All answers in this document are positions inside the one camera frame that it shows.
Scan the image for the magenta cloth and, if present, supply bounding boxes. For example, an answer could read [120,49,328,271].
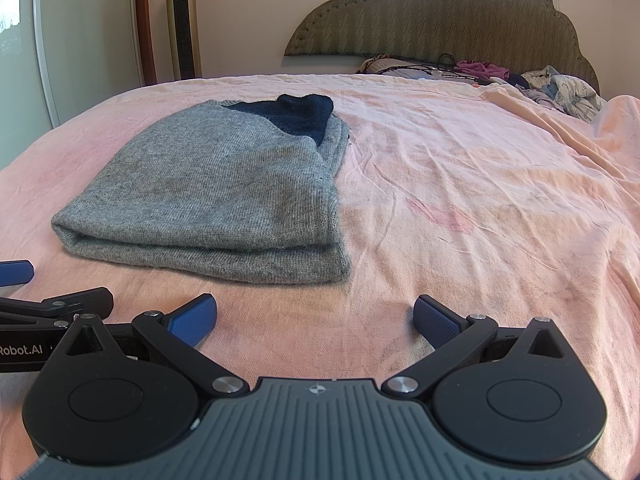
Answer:
[454,59,511,84]

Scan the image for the gold tower fan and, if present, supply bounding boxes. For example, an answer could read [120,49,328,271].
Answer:
[165,0,203,81]

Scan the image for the grey sweater with navy sleeves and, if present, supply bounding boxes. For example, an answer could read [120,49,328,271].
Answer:
[50,93,352,286]

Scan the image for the olive padded headboard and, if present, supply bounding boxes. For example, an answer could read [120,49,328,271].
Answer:
[283,0,601,96]

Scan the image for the pile of light clothes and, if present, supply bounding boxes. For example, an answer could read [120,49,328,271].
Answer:
[509,64,609,121]

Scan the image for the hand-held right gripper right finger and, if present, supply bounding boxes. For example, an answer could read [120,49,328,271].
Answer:
[381,294,571,402]

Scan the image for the black cable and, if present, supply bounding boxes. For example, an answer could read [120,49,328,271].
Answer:
[379,53,482,81]

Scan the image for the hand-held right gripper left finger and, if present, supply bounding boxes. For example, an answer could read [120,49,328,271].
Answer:
[65,293,251,402]

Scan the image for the pink bed sheet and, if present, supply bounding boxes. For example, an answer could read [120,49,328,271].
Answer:
[0,73,640,480]

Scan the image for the frosted glass sliding door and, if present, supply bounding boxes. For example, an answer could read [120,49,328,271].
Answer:
[0,0,146,171]

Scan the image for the peach blanket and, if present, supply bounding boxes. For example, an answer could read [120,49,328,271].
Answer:
[489,84,640,182]

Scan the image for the brown wooden door frame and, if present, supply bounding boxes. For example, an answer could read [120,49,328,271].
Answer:
[128,0,159,86]

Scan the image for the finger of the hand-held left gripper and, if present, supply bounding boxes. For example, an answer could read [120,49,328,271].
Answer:
[0,259,35,287]
[0,287,114,331]

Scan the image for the patterned pillow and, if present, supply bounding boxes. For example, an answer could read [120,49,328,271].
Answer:
[357,54,442,79]

